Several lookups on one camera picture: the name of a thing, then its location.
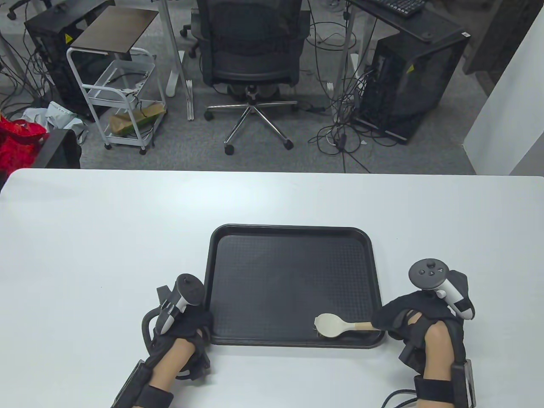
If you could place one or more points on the person's left forearm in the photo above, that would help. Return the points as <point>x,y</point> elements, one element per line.
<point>170,365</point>

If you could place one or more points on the white desk leg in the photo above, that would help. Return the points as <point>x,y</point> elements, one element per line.
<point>172,51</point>
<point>346,46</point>

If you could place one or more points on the black mesh office chair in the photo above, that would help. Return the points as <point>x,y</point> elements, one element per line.
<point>255,55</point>

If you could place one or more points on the person's right hand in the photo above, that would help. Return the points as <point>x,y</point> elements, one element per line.
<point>408,310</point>

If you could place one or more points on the red bag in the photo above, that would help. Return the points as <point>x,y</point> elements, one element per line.
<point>17,144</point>

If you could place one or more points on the grey plastic bag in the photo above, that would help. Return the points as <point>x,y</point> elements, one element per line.
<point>55,112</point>

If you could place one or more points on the brown board table top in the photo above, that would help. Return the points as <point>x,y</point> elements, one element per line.
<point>114,29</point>

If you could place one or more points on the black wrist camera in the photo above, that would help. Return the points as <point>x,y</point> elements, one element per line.
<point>199,363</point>
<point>410,357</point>

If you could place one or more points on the black white handheld controller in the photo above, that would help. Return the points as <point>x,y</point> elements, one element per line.
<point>189,289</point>
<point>427,272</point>

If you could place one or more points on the white power strip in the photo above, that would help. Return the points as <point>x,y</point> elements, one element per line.
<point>131,90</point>

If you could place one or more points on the person's left hand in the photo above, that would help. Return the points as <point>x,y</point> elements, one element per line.
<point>189,325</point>

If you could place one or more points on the black computer tower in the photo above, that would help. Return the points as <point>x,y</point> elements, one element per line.
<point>425,80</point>
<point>46,46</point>

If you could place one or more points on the black chair wheel base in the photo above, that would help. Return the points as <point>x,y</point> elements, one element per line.
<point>193,46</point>
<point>17,8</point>

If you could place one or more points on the black keyboard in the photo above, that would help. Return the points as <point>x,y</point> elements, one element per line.
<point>399,6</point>

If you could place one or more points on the black wrist sensor pack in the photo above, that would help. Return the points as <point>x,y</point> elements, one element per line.
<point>157,395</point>
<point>433,389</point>

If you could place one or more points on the black plastic tray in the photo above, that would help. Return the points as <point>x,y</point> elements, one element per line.
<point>276,289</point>

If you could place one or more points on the white pot brush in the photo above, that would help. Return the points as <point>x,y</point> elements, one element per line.
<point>329,325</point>

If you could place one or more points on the brown paper bag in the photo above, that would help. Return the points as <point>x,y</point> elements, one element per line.
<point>123,123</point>

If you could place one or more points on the black chair back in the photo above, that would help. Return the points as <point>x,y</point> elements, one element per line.
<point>57,148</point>

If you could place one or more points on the black desk top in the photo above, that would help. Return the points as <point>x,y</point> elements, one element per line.
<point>437,25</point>

